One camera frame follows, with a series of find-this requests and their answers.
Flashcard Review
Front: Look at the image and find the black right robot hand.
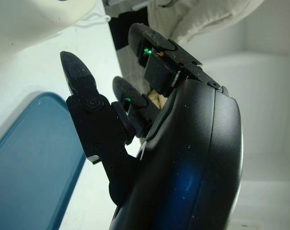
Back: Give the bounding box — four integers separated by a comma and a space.
60, 23, 244, 230

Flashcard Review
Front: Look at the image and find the standing person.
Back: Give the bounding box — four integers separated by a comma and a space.
108, 0, 264, 80

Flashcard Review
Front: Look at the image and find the cream two-slot toaster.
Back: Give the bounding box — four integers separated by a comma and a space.
0, 0, 98, 69

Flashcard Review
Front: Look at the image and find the blue rectangular tray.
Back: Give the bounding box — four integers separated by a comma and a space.
0, 92, 87, 230

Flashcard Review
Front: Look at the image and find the white toaster cord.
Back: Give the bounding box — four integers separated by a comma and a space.
74, 13, 112, 26

